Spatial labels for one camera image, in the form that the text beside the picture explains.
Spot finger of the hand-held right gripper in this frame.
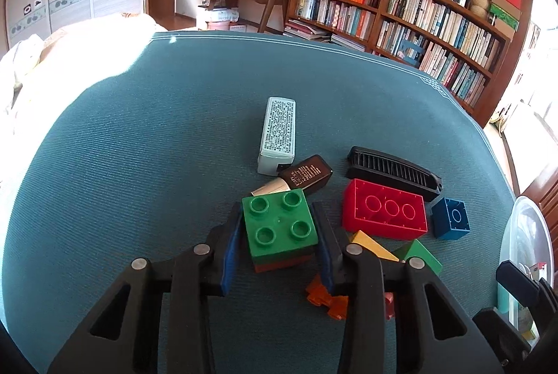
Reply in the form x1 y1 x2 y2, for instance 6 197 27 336
473 306 535 368
496 261 558 335

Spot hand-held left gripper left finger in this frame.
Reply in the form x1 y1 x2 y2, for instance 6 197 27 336
47 202 245 374

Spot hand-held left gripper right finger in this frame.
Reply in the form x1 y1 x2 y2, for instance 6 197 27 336
310 202 506 374

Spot brown building brick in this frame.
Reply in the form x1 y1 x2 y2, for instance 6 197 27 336
253 254 315 274

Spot clear plastic container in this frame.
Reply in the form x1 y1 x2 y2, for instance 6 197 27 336
497 195 558 353

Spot green building brick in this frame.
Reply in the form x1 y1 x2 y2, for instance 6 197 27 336
242 188 320 259

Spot white patterned box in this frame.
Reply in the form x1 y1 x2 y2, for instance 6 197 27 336
257 96 298 176

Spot teal fabric desktop cover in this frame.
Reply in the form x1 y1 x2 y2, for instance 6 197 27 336
0 30 517 374

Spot orange translucent toy piece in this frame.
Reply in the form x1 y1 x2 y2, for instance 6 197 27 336
305 274 349 320

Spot yellow wedge block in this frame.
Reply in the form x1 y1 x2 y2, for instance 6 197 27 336
350 230 399 262

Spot red building brick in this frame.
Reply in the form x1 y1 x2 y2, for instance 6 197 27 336
342 178 428 242

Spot blue building brick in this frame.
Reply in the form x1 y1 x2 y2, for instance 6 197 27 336
431 197 472 241

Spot brown bottle with beige cap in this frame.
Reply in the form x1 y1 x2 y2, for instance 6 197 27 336
250 155 334 198

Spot wooden cabinet door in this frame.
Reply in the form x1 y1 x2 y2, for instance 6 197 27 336
521 165 558 235

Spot green wedge block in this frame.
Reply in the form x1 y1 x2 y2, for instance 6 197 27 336
392 239 443 276

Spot black ribbed plastic piece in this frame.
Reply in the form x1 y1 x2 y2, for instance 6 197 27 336
346 146 443 203

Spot small stack of magazines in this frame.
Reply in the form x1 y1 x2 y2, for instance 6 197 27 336
330 33 367 52

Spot large stack of magazines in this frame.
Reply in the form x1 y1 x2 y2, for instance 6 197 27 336
283 19 332 41

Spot white plastic bag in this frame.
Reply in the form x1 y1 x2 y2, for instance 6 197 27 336
198 6 240 24

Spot wooden bookshelf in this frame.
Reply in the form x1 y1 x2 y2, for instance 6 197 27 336
283 0 513 117

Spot green box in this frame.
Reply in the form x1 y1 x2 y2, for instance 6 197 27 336
489 3 520 30

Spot cream duvet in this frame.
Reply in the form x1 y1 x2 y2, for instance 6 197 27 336
0 12 168 183

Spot rows of shelved books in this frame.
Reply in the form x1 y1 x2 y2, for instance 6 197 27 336
296 0 502 105

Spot ball of twine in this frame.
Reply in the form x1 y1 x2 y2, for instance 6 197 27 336
468 0 491 22

